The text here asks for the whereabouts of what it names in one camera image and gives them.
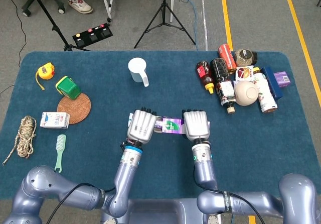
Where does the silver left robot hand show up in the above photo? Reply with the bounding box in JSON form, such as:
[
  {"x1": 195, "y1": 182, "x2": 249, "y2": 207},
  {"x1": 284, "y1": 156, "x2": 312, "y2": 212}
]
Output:
[{"x1": 127, "y1": 106, "x2": 158, "y2": 144}]

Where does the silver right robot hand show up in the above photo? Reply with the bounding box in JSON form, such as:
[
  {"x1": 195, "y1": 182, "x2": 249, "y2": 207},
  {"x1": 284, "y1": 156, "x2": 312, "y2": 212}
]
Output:
[{"x1": 181, "y1": 108, "x2": 211, "y2": 142}]

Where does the white tube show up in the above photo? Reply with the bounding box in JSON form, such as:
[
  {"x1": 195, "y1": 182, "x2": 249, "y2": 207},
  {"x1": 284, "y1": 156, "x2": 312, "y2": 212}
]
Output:
[{"x1": 128, "y1": 113, "x2": 164, "y2": 133}]

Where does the dark blue box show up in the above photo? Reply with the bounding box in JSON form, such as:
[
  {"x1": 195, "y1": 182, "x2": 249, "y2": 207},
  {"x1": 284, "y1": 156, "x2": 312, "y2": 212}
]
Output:
[{"x1": 261, "y1": 66, "x2": 284, "y2": 100}]

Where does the small purple box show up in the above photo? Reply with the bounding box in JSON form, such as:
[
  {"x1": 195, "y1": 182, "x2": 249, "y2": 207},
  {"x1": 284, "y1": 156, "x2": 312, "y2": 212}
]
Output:
[{"x1": 273, "y1": 71, "x2": 291, "y2": 87}]

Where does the blue table cloth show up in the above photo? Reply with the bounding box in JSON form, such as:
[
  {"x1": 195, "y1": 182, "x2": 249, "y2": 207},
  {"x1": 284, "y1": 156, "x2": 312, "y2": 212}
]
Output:
[{"x1": 0, "y1": 51, "x2": 321, "y2": 200}]

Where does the red bottle with yellow cap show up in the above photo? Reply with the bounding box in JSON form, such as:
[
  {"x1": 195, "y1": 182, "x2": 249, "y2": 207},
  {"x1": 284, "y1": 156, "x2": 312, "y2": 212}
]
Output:
[{"x1": 196, "y1": 60, "x2": 215, "y2": 94}]

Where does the dark soy sauce bottle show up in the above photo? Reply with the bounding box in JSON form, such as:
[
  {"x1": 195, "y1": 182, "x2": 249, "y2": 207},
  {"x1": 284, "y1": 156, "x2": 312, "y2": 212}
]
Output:
[{"x1": 209, "y1": 57, "x2": 237, "y2": 115}]

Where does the beige bowl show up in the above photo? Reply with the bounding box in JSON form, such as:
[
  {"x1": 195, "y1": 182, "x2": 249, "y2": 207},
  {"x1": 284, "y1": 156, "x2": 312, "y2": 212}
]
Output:
[{"x1": 234, "y1": 80, "x2": 259, "y2": 106}]

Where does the round woven rattan coaster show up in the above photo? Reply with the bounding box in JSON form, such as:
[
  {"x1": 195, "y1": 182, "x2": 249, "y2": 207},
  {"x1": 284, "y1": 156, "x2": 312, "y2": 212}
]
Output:
[{"x1": 57, "y1": 92, "x2": 92, "y2": 125}]

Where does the white red snack packet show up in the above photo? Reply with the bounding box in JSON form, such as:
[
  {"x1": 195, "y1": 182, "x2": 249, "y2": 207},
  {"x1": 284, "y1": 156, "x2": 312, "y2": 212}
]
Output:
[{"x1": 235, "y1": 66, "x2": 254, "y2": 82}]

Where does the white bottle with yellow cap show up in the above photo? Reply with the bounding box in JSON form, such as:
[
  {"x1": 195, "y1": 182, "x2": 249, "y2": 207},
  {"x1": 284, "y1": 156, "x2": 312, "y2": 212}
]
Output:
[{"x1": 252, "y1": 67, "x2": 278, "y2": 114}]

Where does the green container with yellow lid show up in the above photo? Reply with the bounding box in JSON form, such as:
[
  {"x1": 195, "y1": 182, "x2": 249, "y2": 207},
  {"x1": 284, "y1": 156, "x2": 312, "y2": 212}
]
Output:
[{"x1": 55, "y1": 76, "x2": 81, "y2": 100}]

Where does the clear jar with grains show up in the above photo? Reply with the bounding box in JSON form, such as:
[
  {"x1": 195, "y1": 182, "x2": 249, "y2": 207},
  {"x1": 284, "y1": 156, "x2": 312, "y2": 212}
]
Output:
[{"x1": 234, "y1": 48, "x2": 258, "y2": 67}]

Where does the mint green hairbrush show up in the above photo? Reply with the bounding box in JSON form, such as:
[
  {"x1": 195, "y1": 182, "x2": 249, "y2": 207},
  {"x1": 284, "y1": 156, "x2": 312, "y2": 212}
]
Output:
[{"x1": 54, "y1": 134, "x2": 67, "y2": 175}]

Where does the small white printed carton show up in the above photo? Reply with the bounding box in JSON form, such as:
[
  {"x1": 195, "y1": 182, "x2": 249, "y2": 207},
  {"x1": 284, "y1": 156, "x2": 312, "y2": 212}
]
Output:
[{"x1": 40, "y1": 111, "x2": 71, "y2": 129}]

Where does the blue grey robot torso base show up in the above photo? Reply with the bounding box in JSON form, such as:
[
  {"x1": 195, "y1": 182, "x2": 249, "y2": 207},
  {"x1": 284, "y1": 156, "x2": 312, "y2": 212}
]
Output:
[{"x1": 100, "y1": 198, "x2": 224, "y2": 224}]

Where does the black foot pedal board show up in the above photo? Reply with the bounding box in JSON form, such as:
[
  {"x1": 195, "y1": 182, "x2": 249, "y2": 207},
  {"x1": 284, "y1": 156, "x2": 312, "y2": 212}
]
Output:
[{"x1": 72, "y1": 23, "x2": 113, "y2": 48}]

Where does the yellow tape measure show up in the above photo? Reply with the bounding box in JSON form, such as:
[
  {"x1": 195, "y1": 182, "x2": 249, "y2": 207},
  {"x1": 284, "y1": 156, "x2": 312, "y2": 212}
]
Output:
[{"x1": 35, "y1": 62, "x2": 55, "y2": 91}]

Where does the black slanted tripod stand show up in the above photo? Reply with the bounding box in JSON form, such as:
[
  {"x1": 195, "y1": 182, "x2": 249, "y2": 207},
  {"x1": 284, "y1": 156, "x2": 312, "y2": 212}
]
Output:
[{"x1": 29, "y1": 0, "x2": 91, "y2": 52}]

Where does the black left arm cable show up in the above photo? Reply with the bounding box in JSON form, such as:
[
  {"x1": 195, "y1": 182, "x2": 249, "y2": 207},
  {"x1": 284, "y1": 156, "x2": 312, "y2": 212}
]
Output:
[{"x1": 46, "y1": 182, "x2": 116, "y2": 224}]

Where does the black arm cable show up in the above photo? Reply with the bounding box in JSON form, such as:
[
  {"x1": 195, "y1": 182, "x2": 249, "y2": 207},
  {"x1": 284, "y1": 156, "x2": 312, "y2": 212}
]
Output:
[
  {"x1": 46, "y1": 182, "x2": 116, "y2": 224},
  {"x1": 194, "y1": 168, "x2": 264, "y2": 224}
]

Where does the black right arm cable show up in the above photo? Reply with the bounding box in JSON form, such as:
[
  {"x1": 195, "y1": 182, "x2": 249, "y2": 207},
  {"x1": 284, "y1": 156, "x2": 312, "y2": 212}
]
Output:
[{"x1": 194, "y1": 168, "x2": 264, "y2": 224}]

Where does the blue floor cable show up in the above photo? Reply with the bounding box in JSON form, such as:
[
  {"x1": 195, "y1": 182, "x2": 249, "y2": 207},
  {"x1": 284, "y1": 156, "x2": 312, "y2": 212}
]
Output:
[{"x1": 180, "y1": 0, "x2": 199, "y2": 51}]

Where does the coiled beige rope bundle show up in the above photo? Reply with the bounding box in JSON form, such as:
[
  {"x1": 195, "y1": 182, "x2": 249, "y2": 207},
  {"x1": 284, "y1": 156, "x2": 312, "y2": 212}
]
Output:
[{"x1": 2, "y1": 115, "x2": 37, "y2": 166}]

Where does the white metal stand frame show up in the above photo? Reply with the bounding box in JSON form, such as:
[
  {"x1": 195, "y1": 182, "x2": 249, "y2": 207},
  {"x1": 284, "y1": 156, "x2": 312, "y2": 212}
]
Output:
[{"x1": 98, "y1": 0, "x2": 117, "y2": 23}]

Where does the black floor cable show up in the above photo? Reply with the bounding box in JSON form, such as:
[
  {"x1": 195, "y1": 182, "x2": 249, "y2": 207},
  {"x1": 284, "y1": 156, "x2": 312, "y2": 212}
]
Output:
[{"x1": 0, "y1": 0, "x2": 27, "y2": 94}]

